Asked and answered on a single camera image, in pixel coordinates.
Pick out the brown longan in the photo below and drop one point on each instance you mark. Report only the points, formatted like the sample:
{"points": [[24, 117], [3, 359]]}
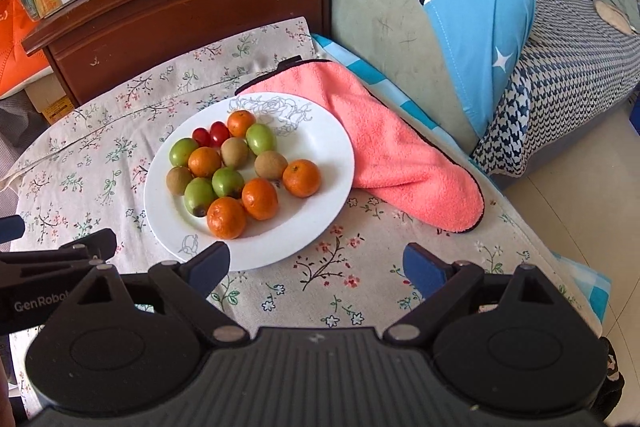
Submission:
{"points": [[270, 164], [235, 152], [178, 181]]}

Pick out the houndstooth bed sheet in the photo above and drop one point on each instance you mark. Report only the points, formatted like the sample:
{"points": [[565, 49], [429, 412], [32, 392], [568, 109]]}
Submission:
{"points": [[575, 57]]}

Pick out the pink towel with black trim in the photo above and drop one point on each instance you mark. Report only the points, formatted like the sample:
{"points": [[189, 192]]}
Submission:
{"points": [[400, 147]]}

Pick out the blue cartoon print blanket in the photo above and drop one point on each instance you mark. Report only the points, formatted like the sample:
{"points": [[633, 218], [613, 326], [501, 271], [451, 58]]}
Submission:
{"points": [[475, 7]]}

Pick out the red cherry tomato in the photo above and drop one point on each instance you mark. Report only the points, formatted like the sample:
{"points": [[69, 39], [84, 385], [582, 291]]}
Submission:
{"points": [[201, 137], [218, 133]]}

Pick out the black star print cloth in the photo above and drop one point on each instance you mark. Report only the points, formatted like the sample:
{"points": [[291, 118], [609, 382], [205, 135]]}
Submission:
{"points": [[611, 372]]}

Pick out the dark wooden cabinet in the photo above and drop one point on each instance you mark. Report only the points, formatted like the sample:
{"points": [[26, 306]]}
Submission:
{"points": [[200, 2]]}

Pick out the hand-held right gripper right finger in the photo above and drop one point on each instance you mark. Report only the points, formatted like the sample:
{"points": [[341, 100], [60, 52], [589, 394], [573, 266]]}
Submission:
{"points": [[425, 269]]}

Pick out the grey-green padded cushion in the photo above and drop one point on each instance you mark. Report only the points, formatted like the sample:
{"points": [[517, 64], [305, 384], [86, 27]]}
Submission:
{"points": [[380, 22]]}

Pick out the orange and white box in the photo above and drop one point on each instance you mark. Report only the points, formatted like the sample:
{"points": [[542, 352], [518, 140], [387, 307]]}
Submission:
{"points": [[15, 47]]}

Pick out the green jujube with dark spot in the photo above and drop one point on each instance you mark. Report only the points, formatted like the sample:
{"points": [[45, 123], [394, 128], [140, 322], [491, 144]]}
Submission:
{"points": [[200, 197]]}

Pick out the white plate with grey flowers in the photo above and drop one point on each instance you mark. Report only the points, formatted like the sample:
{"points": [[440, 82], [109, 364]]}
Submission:
{"points": [[320, 142]]}

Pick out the orange mandarin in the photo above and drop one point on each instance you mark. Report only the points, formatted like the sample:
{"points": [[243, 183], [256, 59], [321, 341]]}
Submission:
{"points": [[260, 198], [204, 161], [226, 218], [240, 123], [301, 178]]}

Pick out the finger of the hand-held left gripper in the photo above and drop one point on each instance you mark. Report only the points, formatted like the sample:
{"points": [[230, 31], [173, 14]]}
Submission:
{"points": [[100, 242], [10, 228]]}

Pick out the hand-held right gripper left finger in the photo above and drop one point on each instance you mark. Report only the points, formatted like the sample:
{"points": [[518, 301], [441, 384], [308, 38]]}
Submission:
{"points": [[207, 264]]}

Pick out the yellow cardboard box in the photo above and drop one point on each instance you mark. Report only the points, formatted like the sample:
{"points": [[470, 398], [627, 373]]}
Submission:
{"points": [[50, 102]]}

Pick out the grey waffle cloth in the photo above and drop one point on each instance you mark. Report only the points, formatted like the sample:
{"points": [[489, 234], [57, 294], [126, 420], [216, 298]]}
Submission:
{"points": [[12, 117]]}

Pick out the floral cloth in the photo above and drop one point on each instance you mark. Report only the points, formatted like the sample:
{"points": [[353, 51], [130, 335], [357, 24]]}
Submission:
{"points": [[100, 147]]}

